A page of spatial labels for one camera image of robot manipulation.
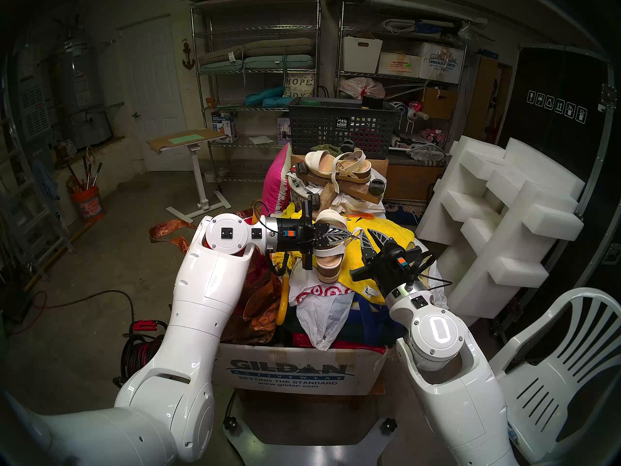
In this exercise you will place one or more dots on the grey louvred furnace unit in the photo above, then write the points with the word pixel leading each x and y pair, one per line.
pixel 35 110

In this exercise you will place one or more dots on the brown wooden chest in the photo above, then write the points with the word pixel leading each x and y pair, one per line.
pixel 412 181

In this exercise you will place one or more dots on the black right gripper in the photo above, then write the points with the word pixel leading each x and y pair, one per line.
pixel 395 275

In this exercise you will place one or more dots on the blue white appliance box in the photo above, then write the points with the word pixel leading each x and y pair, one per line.
pixel 225 127

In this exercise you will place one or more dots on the black plastic mesh basket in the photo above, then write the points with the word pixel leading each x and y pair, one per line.
pixel 315 125

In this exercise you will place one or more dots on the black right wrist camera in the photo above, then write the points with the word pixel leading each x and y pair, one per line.
pixel 401 262

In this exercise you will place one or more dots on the brown cardboard box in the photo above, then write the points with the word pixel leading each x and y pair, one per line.
pixel 439 103

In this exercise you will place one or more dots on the teal pillow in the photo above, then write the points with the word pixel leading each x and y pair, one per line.
pixel 264 96

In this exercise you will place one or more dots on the olive green cloth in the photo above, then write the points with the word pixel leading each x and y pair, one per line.
pixel 325 149

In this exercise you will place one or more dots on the white plastic garden chair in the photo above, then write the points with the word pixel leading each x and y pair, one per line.
pixel 533 407

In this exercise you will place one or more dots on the brown anchor wall ornament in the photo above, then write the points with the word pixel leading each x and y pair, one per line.
pixel 188 62

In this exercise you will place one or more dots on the grey water heater tank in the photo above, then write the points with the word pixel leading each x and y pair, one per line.
pixel 82 91

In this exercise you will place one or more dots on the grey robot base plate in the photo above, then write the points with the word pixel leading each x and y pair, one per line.
pixel 310 455

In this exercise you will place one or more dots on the white overbed rolling table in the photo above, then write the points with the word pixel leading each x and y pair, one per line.
pixel 199 178

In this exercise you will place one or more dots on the white panel door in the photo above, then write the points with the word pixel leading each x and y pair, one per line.
pixel 153 81

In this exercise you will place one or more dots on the white labelled cardboard box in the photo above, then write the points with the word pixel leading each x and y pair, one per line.
pixel 398 64

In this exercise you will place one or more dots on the white red plastic bag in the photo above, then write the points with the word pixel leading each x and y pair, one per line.
pixel 361 87

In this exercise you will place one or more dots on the pink artificial flowers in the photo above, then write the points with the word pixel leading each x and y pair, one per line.
pixel 432 136

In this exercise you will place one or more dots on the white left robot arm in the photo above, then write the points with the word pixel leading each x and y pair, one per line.
pixel 204 295

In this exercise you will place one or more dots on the beige green garden glove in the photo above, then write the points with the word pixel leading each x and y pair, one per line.
pixel 418 250

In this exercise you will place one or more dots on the small orange plastic tool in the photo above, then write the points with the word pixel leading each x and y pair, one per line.
pixel 361 216

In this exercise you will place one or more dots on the grey metal ladder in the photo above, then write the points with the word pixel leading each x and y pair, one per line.
pixel 60 227

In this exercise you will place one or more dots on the wooden caster dolly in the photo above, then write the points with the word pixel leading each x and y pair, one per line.
pixel 356 188

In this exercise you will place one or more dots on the black flight case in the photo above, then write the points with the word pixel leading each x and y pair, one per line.
pixel 558 72

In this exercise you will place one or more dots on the blue fabric bag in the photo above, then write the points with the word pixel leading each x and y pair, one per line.
pixel 368 324

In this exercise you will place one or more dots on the white plastic sheet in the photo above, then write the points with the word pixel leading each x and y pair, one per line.
pixel 439 285

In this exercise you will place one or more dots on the beige seat cushion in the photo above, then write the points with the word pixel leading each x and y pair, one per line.
pixel 276 46

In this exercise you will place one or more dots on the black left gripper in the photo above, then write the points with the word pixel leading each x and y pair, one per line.
pixel 308 256

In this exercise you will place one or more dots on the yellow terry towel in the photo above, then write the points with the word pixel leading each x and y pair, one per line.
pixel 398 232

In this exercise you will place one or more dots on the white storage bin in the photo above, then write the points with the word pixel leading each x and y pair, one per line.
pixel 361 55

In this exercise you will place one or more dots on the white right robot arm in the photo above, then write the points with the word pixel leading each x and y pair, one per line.
pixel 461 411

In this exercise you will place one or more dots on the white foam packing block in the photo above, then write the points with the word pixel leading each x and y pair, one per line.
pixel 485 256
pixel 548 169

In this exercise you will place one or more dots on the pink pillow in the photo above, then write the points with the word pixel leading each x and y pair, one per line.
pixel 276 178

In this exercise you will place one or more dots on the orange plastic bucket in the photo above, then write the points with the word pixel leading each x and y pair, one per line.
pixel 89 208

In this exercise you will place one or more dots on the white red-logo plastic bag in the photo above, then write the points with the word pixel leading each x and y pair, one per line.
pixel 320 319

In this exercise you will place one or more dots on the blue patterned rug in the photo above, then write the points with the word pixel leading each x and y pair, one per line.
pixel 402 212

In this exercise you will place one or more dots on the long white tube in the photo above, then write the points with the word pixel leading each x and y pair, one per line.
pixel 427 11

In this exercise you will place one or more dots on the white Gildan activewear carton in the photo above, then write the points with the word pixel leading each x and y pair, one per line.
pixel 441 62
pixel 291 370

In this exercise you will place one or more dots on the teal seat cushion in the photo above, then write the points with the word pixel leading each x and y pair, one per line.
pixel 276 62

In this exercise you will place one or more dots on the red orange patterned fabric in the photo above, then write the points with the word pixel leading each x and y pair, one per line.
pixel 257 309

